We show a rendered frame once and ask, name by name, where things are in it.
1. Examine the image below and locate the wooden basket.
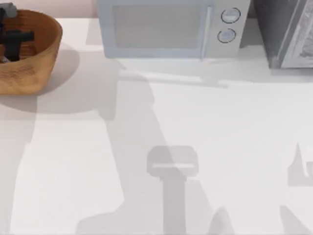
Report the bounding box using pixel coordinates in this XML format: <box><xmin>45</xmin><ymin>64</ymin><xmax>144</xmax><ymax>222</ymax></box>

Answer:
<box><xmin>0</xmin><ymin>9</ymin><xmax>64</xmax><ymax>96</ymax></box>

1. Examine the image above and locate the pale grey rounded box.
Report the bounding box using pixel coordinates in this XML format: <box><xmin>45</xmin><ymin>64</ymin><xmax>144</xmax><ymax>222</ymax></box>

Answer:
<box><xmin>0</xmin><ymin>2</ymin><xmax>18</xmax><ymax>18</ymax></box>

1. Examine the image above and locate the microwave oven door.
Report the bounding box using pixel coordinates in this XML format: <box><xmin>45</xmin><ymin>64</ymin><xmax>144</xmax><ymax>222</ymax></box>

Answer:
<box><xmin>95</xmin><ymin>0</ymin><xmax>213</xmax><ymax>60</ymax></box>

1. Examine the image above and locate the microwave knob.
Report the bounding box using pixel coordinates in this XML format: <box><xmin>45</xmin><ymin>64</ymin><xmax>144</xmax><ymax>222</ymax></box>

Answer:
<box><xmin>220</xmin><ymin>7</ymin><xmax>242</xmax><ymax>24</ymax></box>
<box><xmin>217</xmin><ymin>27</ymin><xmax>237</xmax><ymax>44</ymax></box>

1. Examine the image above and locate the pale microwave oven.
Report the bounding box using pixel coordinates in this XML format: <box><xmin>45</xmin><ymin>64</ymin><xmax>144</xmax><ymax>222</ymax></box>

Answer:
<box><xmin>94</xmin><ymin>0</ymin><xmax>252</xmax><ymax>61</ymax></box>

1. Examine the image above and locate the microwave door handle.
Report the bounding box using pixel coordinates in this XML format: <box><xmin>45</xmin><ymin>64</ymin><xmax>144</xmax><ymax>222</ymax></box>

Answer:
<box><xmin>201</xmin><ymin>6</ymin><xmax>212</xmax><ymax>61</ymax></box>

